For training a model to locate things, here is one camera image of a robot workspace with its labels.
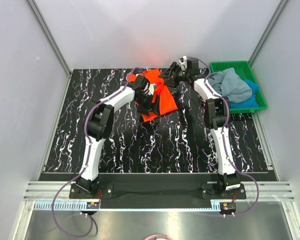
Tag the connector box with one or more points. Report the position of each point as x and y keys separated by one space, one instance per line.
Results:
x=93 y=204
x=228 y=207

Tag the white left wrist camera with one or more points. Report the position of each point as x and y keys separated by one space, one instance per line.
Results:
x=150 y=89

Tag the green plastic bin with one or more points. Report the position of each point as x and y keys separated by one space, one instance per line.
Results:
x=244 y=70

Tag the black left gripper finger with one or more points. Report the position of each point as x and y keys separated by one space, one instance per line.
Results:
x=145 y=109
x=155 y=106

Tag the aluminium corner post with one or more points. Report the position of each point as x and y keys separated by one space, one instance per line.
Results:
x=48 y=35
x=268 y=30

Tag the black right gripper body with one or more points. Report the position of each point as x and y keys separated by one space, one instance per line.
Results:
x=182 y=76

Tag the grey-blue t shirt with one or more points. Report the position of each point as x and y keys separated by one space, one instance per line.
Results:
x=228 y=84

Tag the blue t shirt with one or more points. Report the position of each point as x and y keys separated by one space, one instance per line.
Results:
x=250 y=97

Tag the aluminium frame rail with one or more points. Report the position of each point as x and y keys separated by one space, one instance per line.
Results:
x=47 y=195

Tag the right aluminium corner post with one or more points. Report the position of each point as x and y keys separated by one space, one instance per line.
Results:
x=268 y=30

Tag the left aluminium corner post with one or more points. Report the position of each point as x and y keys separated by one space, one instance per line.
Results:
x=48 y=35

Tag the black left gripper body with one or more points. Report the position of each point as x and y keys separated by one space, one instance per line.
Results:
x=145 y=99

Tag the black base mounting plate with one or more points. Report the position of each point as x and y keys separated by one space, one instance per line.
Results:
x=201 y=185

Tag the left connector box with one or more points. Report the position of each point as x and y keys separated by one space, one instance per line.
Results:
x=93 y=204

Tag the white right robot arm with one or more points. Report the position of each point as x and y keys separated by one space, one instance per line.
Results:
x=216 y=119

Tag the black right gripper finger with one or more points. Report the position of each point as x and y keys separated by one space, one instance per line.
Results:
x=170 y=71
x=172 y=82

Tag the right connector box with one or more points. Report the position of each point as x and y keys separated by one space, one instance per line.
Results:
x=228 y=207

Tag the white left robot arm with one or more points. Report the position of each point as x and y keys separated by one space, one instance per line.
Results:
x=99 y=122

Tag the orange t shirt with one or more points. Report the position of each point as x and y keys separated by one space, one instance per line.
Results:
x=167 y=101

